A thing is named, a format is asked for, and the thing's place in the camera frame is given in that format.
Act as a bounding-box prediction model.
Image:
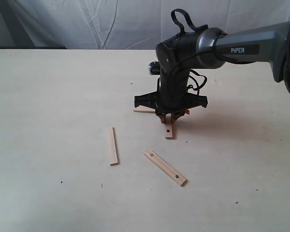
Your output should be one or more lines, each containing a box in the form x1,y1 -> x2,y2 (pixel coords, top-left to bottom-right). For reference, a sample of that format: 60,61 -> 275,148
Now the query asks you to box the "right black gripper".
133,65 -> 208,125

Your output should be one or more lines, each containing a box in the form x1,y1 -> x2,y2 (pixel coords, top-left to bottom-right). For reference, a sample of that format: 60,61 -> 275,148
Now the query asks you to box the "thin wood stick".
133,108 -> 155,113

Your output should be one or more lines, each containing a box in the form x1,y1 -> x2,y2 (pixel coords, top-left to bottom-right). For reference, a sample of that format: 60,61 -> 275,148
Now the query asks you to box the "wood stick with holes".
144,149 -> 188,187

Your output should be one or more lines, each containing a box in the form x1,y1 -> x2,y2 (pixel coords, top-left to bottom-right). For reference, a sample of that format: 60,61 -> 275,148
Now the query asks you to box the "plain wood stick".
107,127 -> 118,166

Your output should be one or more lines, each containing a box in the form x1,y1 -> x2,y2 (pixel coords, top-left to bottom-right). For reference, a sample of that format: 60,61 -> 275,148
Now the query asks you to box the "right grey Piper arm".
134,22 -> 290,122

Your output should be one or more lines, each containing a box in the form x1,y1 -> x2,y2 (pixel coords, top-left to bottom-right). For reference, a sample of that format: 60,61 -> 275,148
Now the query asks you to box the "white backdrop curtain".
0,0 -> 290,49

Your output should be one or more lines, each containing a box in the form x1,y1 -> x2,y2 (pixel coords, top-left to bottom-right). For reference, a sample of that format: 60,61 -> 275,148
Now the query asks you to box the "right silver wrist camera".
148,61 -> 160,75

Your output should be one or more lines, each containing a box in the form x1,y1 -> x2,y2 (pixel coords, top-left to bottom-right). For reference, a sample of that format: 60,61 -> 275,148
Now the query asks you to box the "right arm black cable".
157,8 -> 290,102

